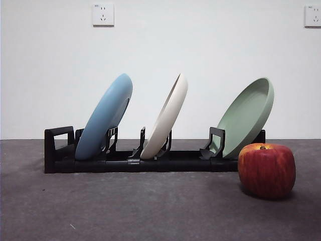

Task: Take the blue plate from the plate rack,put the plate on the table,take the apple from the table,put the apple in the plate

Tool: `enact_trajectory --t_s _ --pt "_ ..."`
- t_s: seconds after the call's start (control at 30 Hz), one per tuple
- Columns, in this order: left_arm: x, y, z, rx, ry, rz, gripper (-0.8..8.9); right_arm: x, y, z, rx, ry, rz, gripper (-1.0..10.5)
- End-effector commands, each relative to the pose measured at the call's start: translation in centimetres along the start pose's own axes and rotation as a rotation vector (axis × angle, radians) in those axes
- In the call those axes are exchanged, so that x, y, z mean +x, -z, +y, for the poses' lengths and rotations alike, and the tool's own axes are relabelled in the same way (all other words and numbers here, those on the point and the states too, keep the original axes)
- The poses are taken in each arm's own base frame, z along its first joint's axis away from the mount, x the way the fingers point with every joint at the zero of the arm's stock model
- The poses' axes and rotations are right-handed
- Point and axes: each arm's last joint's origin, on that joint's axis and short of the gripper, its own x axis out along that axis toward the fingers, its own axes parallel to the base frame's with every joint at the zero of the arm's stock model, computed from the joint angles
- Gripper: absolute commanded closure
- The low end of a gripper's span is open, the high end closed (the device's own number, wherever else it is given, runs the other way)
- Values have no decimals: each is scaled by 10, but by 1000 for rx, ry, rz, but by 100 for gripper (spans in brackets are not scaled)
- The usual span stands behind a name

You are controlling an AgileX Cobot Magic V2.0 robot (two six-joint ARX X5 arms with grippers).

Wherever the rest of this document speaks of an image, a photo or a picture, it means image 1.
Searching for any black plate rack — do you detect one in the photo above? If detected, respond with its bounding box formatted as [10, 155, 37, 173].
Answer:
[44, 126, 267, 175]

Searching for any green round plate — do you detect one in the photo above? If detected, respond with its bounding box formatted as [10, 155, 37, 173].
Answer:
[216, 77, 275, 160]

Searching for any red apple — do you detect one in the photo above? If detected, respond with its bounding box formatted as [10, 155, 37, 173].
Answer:
[237, 143, 297, 201]

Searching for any cream round plate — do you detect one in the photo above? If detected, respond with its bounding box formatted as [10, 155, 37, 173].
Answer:
[139, 73, 189, 160]

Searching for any white wall socket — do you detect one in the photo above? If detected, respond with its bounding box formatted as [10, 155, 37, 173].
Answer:
[304, 4, 321, 29]
[92, 3, 115, 28]

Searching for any blue round plate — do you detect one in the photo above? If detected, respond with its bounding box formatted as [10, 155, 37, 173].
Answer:
[75, 73, 134, 162]

